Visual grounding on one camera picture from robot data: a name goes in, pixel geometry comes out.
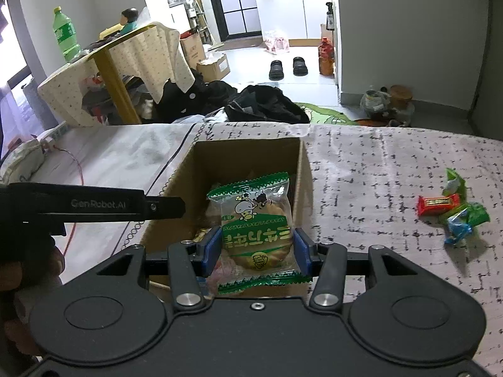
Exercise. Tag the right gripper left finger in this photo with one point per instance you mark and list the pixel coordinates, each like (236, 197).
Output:
(188, 261)

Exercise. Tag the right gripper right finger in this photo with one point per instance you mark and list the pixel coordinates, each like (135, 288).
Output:
(326, 262)

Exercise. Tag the green cookie packet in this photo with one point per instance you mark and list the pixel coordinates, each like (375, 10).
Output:
(257, 225)

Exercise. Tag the small green candy wrapper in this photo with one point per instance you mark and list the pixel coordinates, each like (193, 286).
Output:
(455, 185)

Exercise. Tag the green candy packet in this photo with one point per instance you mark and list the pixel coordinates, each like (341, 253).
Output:
(474, 214)

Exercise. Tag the left hand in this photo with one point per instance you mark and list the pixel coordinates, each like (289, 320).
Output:
(25, 263)

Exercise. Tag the brown cardboard box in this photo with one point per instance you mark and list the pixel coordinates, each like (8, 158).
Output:
(209, 164)

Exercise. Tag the red candy bar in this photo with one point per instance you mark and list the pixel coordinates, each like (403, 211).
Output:
(437, 206)

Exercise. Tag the patterned white bed sheet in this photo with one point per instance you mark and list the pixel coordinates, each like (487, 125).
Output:
(366, 185)

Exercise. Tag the blue snack wrapper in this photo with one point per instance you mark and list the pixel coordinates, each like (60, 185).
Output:
(458, 228)

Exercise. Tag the green cartoon rug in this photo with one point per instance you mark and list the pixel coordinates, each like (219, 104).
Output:
(321, 115)

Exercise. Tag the black clothes pile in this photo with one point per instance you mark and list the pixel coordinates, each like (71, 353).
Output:
(256, 103)

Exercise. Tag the grey plastic bag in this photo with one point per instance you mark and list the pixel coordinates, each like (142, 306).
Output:
(375, 103)

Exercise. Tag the green soda bottle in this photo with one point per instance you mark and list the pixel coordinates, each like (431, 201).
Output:
(65, 35)

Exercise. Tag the brown wicker basket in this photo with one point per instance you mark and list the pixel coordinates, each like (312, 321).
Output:
(400, 96)

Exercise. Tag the dotted white cloth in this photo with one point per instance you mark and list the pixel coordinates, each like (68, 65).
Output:
(152, 53)

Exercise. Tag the small cardboard box floor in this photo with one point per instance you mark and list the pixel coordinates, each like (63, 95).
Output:
(214, 68)

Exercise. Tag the right black slipper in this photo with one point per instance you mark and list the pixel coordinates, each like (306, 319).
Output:
(299, 66)

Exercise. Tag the black slipper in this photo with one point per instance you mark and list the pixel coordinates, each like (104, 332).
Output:
(299, 66)
(276, 72)

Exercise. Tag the left black slipper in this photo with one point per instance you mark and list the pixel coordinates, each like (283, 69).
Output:
(276, 72)

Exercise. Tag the orange drink bottle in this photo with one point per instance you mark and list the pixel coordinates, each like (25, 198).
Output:
(326, 57)

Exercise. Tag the black spray bottle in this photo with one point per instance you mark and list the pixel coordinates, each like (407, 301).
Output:
(330, 17)

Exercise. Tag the white kitchen cabinet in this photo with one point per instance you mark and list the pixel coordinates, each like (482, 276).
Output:
(292, 19)

